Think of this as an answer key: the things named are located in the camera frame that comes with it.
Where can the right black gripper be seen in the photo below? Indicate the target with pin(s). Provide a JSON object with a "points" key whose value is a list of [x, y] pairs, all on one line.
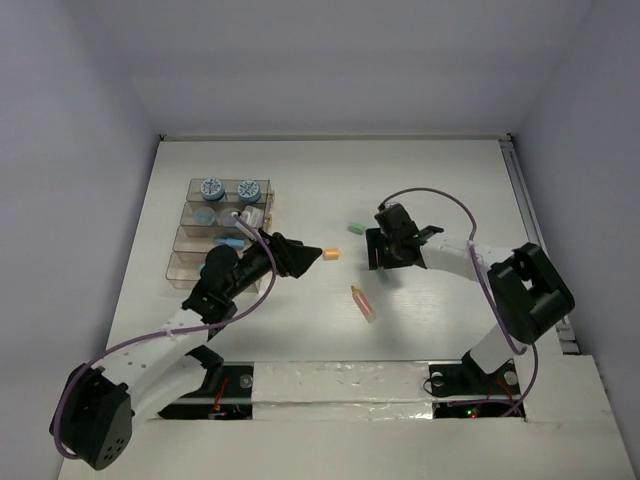
{"points": [[376, 238]]}

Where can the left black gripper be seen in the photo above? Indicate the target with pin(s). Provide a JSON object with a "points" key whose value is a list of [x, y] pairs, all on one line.
{"points": [[280, 251]]}

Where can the green highlighter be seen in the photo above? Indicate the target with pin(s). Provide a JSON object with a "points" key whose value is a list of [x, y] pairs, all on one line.
{"points": [[387, 273]]}

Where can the blue highlighter with cap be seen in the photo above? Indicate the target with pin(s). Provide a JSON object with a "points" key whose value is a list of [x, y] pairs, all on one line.
{"points": [[236, 243]]}

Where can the clear paperclip jar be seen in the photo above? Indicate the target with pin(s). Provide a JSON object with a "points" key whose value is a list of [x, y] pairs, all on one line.
{"points": [[227, 217], [204, 216]]}

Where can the blue lid jar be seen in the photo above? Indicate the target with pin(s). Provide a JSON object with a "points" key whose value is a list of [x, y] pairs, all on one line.
{"points": [[212, 189], [249, 191]]}

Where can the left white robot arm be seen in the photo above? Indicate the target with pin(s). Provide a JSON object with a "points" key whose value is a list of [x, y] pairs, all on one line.
{"points": [[104, 400]]}

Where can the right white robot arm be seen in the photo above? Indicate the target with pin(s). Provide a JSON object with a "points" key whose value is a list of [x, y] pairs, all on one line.
{"points": [[522, 286]]}

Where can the small green cap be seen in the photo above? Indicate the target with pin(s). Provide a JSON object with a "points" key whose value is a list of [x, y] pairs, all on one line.
{"points": [[356, 228]]}

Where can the small orange cap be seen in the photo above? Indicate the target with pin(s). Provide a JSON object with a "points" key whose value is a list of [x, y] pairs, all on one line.
{"points": [[331, 254]]}

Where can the orange highlighter pen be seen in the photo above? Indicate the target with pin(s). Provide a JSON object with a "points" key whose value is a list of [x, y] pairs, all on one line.
{"points": [[363, 304]]}

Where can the blue lid jar in bin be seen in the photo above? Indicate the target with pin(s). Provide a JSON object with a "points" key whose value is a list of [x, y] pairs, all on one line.
{"points": [[212, 189]]}

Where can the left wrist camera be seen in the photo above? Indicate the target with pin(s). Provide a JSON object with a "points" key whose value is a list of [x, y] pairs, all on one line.
{"points": [[250, 220]]}

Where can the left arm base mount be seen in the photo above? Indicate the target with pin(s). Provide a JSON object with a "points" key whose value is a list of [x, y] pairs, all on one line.
{"points": [[224, 395]]}

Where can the aluminium rail right edge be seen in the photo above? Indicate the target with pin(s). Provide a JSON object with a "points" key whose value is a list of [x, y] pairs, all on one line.
{"points": [[563, 329]]}

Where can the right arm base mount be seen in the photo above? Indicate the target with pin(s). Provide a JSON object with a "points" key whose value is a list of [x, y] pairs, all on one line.
{"points": [[464, 389]]}

